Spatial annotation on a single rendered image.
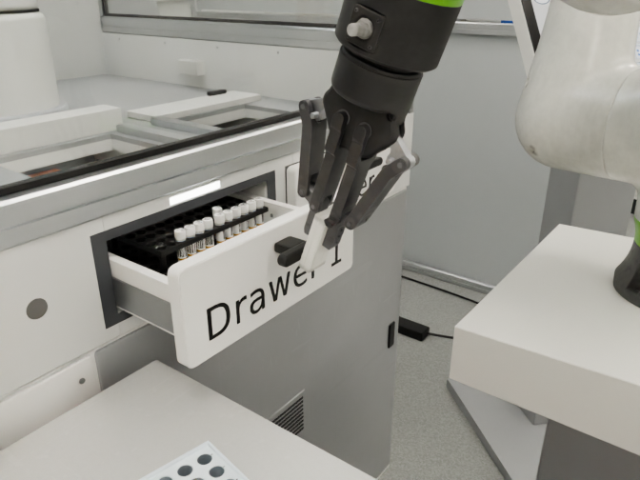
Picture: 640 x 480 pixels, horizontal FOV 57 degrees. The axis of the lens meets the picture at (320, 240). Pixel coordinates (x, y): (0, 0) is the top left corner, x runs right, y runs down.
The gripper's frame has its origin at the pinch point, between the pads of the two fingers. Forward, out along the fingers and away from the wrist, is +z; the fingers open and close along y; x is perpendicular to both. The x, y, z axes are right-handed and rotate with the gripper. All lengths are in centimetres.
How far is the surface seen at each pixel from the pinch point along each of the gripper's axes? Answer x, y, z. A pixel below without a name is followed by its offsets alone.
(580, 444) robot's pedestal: 19.1, 33.6, 17.1
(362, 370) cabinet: 40, -1, 52
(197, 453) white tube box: -20.1, 6.0, 11.4
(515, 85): 166, -33, 21
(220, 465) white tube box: -19.9, 8.4, 10.5
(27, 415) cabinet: -24.9, -12.3, 21.2
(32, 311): -22.1, -16.0, 10.9
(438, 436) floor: 78, 15, 93
